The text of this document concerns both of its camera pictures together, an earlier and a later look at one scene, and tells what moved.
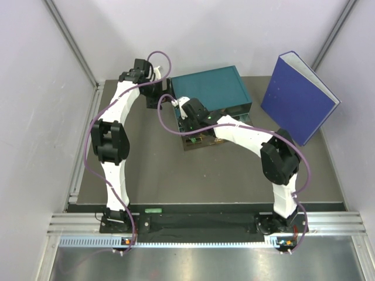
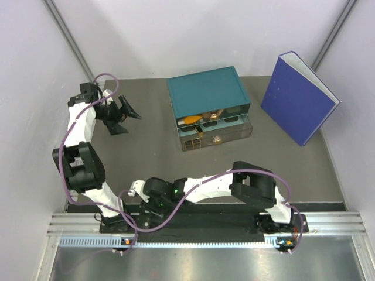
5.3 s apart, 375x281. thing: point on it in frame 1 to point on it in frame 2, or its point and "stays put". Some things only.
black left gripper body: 153,92 to 109,113
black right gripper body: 190,125 to 160,205
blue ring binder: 297,99 stays put
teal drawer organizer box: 222,89 stays put
